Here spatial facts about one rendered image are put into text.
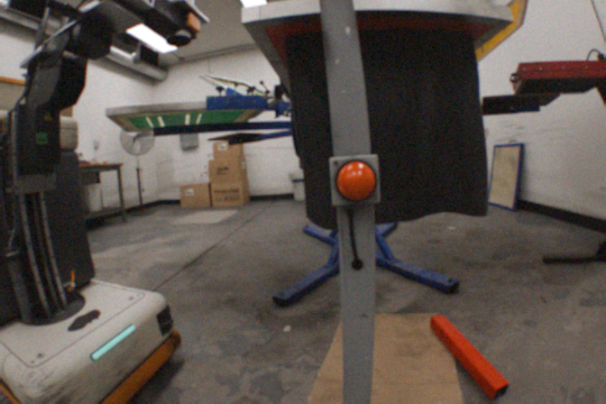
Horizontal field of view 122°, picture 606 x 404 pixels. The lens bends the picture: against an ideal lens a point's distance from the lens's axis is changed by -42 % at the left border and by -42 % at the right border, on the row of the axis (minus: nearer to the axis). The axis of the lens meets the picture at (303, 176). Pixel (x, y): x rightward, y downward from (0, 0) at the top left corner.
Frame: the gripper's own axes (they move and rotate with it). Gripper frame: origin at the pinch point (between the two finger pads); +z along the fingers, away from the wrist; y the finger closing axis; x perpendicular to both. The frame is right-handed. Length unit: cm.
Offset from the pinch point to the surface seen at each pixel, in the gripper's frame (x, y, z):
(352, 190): -11, 26, 43
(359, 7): -5.5, 2.2, 11.8
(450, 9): 13.5, 2.1, 11.3
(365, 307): -9, 22, 58
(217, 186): -216, -421, 78
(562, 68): 107, -55, 0
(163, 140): -358, -469, -20
